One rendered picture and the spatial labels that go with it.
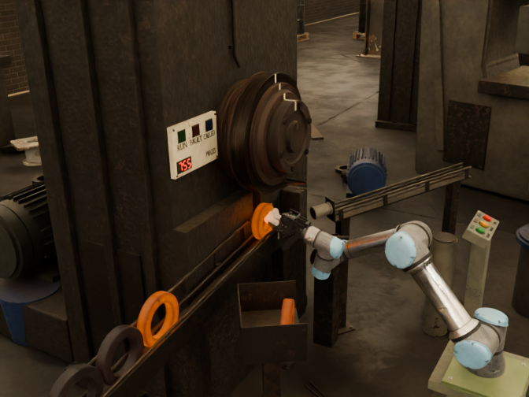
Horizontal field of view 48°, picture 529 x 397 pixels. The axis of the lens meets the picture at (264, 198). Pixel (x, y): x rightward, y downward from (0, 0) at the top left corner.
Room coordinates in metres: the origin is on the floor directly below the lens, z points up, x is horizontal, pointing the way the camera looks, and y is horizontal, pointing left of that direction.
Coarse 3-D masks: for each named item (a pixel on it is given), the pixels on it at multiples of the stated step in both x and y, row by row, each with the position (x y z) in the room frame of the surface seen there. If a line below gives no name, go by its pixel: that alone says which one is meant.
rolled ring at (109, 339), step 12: (108, 336) 1.47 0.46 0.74; (120, 336) 1.48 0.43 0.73; (132, 336) 1.52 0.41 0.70; (108, 348) 1.43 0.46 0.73; (132, 348) 1.54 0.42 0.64; (96, 360) 1.42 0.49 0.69; (108, 360) 1.42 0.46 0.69; (132, 360) 1.52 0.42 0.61; (108, 372) 1.42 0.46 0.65; (120, 372) 1.49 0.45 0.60; (108, 384) 1.42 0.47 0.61
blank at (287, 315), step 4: (284, 300) 1.64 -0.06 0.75; (288, 300) 1.64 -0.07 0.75; (292, 300) 1.64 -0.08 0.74; (284, 304) 1.61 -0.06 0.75; (288, 304) 1.61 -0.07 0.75; (292, 304) 1.62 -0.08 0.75; (284, 308) 1.60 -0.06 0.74; (288, 308) 1.60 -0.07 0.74; (292, 308) 1.60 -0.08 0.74; (284, 312) 1.59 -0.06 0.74; (288, 312) 1.58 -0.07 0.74; (292, 312) 1.61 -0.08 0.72; (284, 316) 1.58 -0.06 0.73; (288, 316) 1.57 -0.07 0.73; (292, 316) 1.63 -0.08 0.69; (284, 320) 1.57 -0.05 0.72; (288, 320) 1.57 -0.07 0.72; (292, 320) 1.63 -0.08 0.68; (280, 324) 1.56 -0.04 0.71; (284, 324) 1.56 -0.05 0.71; (288, 324) 1.56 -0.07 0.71
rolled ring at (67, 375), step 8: (72, 368) 1.34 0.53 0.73; (80, 368) 1.35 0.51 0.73; (88, 368) 1.36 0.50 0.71; (96, 368) 1.39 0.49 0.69; (64, 376) 1.32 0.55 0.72; (72, 376) 1.32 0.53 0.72; (80, 376) 1.34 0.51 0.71; (88, 376) 1.36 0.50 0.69; (96, 376) 1.38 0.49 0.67; (56, 384) 1.30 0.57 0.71; (64, 384) 1.29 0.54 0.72; (72, 384) 1.31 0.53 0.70; (88, 384) 1.39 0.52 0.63; (96, 384) 1.38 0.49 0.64; (56, 392) 1.28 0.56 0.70; (64, 392) 1.29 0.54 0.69; (88, 392) 1.38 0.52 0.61; (96, 392) 1.38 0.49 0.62
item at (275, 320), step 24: (240, 288) 1.79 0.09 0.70; (264, 288) 1.80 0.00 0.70; (288, 288) 1.80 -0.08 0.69; (240, 312) 1.62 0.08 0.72; (264, 312) 1.78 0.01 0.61; (240, 336) 1.63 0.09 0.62; (264, 336) 1.54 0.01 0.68; (288, 336) 1.54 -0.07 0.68; (264, 360) 1.54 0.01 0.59; (288, 360) 1.54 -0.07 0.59; (264, 384) 1.66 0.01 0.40
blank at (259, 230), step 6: (264, 204) 2.25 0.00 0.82; (270, 204) 2.28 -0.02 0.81; (258, 210) 2.22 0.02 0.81; (264, 210) 2.23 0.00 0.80; (270, 210) 2.27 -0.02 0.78; (258, 216) 2.20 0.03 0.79; (264, 216) 2.23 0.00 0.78; (252, 222) 2.19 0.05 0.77; (258, 222) 2.18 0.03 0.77; (264, 222) 2.28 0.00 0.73; (252, 228) 2.19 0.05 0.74; (258, 228) 2.18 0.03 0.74; (264, 228) 2.25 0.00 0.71; (270, 228) 2.26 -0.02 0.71; (258, 234) 2.18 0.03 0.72; (264, 234) 2.22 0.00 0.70
